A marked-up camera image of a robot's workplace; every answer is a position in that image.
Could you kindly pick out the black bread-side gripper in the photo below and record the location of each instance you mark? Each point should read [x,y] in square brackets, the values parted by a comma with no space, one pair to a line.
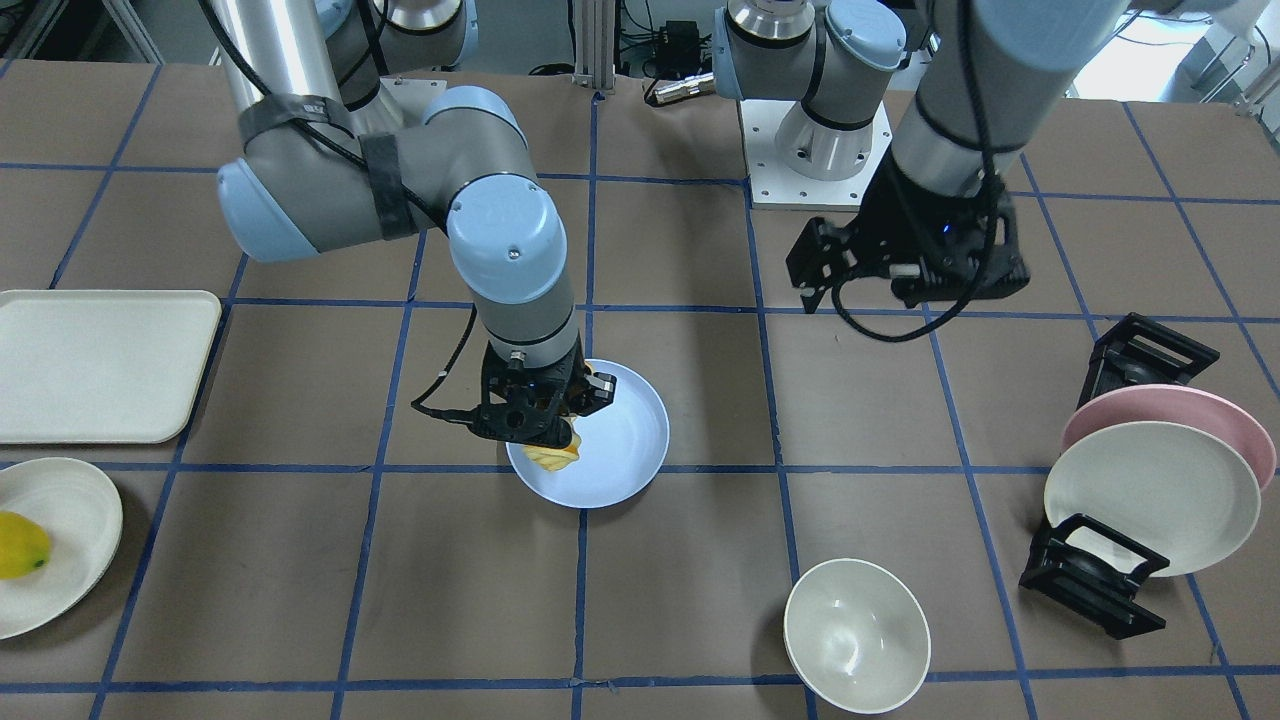
[598,392]

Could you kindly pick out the black rack-side gripper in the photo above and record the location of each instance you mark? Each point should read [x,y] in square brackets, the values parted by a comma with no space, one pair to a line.
[882,232]

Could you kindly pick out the blue plate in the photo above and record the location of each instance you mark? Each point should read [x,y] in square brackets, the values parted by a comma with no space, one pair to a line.
[622,448]

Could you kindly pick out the orange striped bread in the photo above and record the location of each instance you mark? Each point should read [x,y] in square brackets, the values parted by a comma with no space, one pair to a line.
[555,459]

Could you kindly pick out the robot arm near plate rack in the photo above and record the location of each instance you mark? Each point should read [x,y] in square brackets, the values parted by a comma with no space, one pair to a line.
[1001,67]

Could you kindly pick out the robot arm with bread gripper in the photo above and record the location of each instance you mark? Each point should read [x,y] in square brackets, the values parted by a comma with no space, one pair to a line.
[311,179]

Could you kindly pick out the pink plate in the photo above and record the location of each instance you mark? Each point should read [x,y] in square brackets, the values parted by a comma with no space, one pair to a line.
[1182,405]

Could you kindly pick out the black plate rack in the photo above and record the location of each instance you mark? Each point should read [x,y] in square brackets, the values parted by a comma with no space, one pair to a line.
[1137,351]

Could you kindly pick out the cream plate in rack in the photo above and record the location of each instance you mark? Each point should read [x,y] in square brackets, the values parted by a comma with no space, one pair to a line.
[1177,490]

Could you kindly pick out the cream plate with lemon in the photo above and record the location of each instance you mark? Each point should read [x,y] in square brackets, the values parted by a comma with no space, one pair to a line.
[79,508]

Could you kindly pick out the cream ceramic bowl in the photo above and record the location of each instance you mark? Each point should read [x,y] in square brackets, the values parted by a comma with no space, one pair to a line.
[857,637]

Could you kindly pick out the cream rectangular tray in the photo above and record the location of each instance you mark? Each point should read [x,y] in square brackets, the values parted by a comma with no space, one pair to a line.
[102,367]

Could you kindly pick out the yellow lemon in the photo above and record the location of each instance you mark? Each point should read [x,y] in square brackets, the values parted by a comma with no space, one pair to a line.
[25,546]

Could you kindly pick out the aluminium frame post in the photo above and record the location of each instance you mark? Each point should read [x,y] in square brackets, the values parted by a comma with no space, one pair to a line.
[595,37]

